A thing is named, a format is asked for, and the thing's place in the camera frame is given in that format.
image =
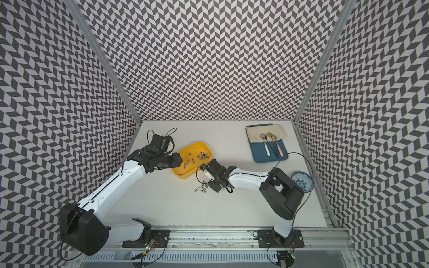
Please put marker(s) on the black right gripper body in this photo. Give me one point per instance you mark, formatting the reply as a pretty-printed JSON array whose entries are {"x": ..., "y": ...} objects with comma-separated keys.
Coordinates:
[{"x": 214, "y": 185}]

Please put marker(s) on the aluminium corner post right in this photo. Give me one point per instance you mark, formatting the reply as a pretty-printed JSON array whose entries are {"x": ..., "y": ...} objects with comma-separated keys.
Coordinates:
[{"x": 325, "y": 58}]

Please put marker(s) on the pink handled spoon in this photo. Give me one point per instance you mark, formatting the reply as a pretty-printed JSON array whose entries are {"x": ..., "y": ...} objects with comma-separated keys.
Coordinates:
[{"x": 275, "y": 140}]

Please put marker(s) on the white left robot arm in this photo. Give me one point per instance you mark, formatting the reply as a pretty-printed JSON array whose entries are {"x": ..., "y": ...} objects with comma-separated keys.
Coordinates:
[{"x": 81, "y": 224}]

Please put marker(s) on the beige folded cloth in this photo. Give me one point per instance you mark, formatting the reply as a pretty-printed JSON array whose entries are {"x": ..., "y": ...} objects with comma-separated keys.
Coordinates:
[{"x": 254, "y": 132}]

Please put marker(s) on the aluminium corner post left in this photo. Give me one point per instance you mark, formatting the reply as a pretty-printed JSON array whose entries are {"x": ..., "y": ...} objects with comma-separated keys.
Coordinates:
[{"x": 81, "y": 22}]

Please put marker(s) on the aluminium corner post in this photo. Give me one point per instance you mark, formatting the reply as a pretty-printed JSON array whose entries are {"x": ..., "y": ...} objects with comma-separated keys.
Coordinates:
[
  {"x": 325, "y": 58},
  {"x": 81, "y": 22}
]

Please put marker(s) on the white handled spoon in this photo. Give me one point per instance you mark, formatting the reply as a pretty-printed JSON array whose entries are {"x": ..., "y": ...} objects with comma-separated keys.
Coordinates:
[{"x": 264, "y": 139}]

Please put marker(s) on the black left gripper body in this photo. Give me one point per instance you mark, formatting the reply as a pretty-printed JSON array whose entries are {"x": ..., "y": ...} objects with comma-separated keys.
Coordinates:
[{"x": 168, "y": 161}]

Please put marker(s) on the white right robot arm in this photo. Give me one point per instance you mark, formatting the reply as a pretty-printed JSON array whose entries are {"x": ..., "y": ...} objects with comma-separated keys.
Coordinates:
[{"x": 282, "y": 194}]

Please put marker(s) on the teal plastic tray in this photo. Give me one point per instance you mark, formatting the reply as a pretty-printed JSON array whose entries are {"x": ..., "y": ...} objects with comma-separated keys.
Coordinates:
[{"x": 259, "y": 154}]

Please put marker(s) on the yellow plastic storage box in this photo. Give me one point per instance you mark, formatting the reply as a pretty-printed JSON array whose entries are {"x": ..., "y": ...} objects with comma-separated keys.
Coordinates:
[{"x": 193, "y": 157}]

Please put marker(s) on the gold spoon green handle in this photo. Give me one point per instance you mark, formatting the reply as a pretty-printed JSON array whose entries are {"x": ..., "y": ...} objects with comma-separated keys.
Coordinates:
[{"x": 270, "y": 135}]

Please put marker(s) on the blue patterned bowl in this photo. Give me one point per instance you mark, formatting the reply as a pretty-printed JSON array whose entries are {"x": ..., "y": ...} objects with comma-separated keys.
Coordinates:
[{"x": 304, "y": 180}]

